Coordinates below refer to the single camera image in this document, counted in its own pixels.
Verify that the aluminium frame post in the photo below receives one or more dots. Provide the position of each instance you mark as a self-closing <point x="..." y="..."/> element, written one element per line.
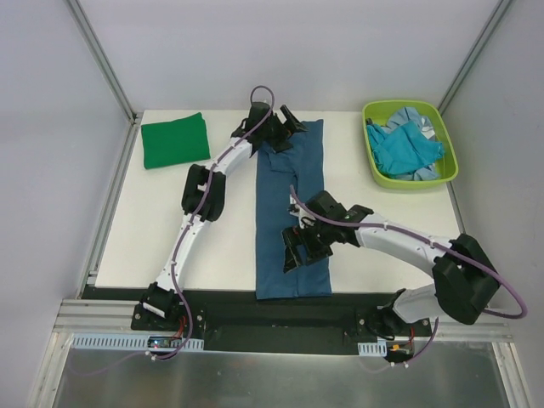
<point x="100" y="58"/>
<point x="497" y="15"/>

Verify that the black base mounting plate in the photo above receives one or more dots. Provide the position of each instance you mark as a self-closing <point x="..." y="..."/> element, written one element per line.
<point x="236" y="321"/>

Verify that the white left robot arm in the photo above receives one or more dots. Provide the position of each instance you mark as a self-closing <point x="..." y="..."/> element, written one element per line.
<point x="203" y="202"/>

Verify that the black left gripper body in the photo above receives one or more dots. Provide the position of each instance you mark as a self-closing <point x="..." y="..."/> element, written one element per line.
<point x="280" y="131"/>

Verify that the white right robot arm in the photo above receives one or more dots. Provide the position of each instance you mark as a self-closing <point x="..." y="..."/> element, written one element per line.
<point x="463" y="277"/>

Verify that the left white cable duct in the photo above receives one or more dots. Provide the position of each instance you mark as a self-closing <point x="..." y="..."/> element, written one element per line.
<point x="121" y="342"/>

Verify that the left aluminium frame post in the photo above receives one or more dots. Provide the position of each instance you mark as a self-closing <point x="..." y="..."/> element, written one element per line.
<point x="100" y="58"/>

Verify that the teal t shirt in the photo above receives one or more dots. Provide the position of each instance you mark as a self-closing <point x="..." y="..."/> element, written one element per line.
<point x="404" y="153"/>

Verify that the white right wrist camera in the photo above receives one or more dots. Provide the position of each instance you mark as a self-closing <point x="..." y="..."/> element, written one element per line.
<point x="304" y="219"/>

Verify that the right white cable duct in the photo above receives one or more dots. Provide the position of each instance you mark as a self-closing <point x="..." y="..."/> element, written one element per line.
<point x="376" y="349"/>

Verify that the dark blue t shirt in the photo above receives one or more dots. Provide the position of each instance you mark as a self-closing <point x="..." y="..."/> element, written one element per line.
<point x="300" y="167"/>

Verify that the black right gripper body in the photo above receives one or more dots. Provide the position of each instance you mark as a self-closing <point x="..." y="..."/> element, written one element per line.
<point x="306" y="245"/>

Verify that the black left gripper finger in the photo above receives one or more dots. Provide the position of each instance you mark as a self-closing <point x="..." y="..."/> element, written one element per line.
<point x="280" y="143"/>
<point x="291" y="123"/>

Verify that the folded green t shirt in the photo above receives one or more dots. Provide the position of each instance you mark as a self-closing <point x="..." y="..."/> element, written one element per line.
<point x="179" y="141"/>

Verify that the right aluminium frame post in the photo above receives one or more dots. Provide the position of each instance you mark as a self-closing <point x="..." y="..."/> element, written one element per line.
<point x="497" y="15"/>

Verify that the white cable duct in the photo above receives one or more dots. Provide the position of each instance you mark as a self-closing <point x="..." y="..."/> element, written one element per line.
<point x="376" y="349"/>
<point x="121" y="342"/>

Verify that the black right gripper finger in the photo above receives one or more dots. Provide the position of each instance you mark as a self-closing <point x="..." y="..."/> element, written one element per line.
<point x="293" y="239"/>
<point x="316" y="250"/>

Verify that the lime green plastic basket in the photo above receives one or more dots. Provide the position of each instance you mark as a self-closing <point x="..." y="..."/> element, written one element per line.
<point x="378" y="112"/>

